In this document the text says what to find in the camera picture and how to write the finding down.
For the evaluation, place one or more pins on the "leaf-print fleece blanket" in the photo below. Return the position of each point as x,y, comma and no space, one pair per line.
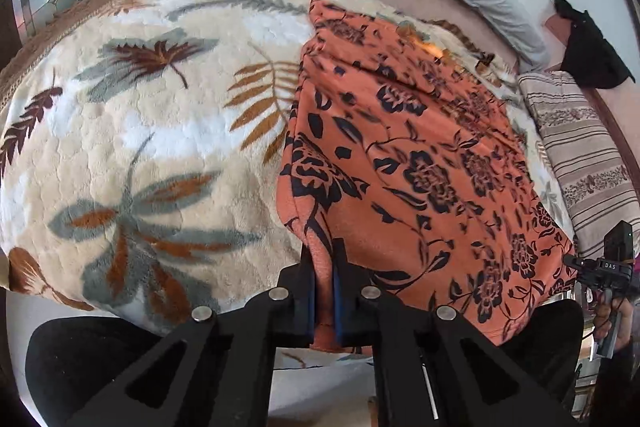
150,147

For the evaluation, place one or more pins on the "orange floral cloth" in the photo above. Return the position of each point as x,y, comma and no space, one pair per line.
425,167

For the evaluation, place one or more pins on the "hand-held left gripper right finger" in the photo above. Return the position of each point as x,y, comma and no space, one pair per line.
340,307

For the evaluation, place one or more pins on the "person's black pants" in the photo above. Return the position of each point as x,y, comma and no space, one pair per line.
75,357

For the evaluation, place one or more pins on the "black cloth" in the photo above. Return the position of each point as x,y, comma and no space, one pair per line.
590,52

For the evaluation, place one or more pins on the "striped floral pillow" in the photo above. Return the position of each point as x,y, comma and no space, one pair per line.
580,147

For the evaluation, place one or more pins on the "person's right hand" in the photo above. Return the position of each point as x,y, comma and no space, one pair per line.
607,314

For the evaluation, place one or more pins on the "brown quilted bedspread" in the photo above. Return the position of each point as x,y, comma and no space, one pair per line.
65,19

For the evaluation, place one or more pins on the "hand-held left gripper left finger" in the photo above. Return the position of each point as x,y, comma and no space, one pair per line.
311,307

